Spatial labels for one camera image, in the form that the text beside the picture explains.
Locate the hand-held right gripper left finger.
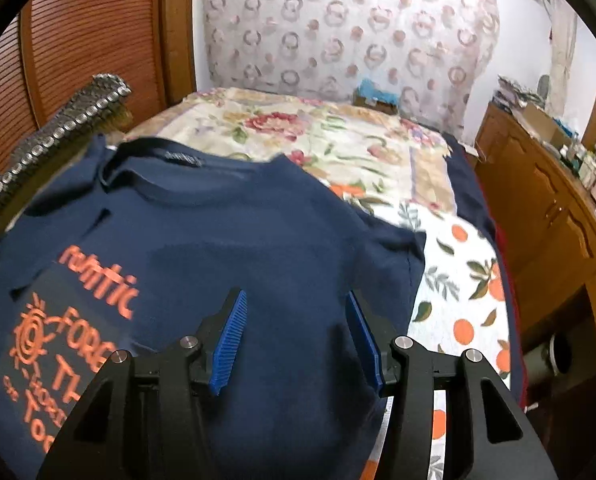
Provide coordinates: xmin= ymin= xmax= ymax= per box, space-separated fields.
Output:
xmin=37 ymin=287 xmax=249 ymax=480

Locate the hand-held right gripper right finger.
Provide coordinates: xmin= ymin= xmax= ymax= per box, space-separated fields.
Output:
xmin=345 ymin=290 xmax=561 ymax=480

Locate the navy t-shirt with orange print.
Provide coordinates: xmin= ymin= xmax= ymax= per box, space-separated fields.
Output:
xmin=0 ymin=132 xmax=429 ymax=480

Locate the orange fruit print blanket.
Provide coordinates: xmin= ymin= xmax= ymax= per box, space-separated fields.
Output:
xmin=358 ymin=205 xmax=516 ymax=480

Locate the red bed sheet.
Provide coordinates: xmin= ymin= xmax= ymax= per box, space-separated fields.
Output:
xmin=495 ymin=225 xmax=531 ymax=411

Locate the grey cylinder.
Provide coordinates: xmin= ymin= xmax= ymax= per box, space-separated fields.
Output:
xmin=522 ymin=330 xmax=573 ymax=386

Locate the floral blanket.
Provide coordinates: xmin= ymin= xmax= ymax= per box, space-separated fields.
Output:
xmin=123 ymin=87 xmax=458 ymax=231

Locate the wooden cabinet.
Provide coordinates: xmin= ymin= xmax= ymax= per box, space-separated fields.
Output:
xmin=472 ymin=100 xmax=596 ymax=361

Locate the cardboard box with blue contents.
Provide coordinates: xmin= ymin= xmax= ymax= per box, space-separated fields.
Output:
xmin=353 ymin=77 xmax=403 ymax=113

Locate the silver beaded mat roll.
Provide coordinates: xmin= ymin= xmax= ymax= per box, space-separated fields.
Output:
xmin=0 ymin=74 xmax=133 ymax=226

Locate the open cardboard box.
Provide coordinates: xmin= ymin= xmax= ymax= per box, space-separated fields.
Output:
xmin=515 ymin=105 xmax=573 ymax=148

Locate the cluster of small bottles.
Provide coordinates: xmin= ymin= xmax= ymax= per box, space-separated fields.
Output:
xmin=558 ymin=132 xmax=596 ymax=186

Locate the stack of folded cloths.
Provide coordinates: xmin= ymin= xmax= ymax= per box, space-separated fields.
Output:
xmin=495 ymin=75 xmax=548 ymax=111

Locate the wooden slatted wardrobe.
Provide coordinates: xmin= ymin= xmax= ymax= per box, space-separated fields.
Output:
xmin=0 ymin=0 xmax=196 ymax=251

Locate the pale lace curtain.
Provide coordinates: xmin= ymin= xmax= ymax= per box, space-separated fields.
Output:
xmin=548 ymin=0 xmax=578 ymax=116

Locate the ring pattern curtain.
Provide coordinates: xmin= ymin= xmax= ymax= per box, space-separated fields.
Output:
xmin=200 ymin=0 xmax=501 ymax=136

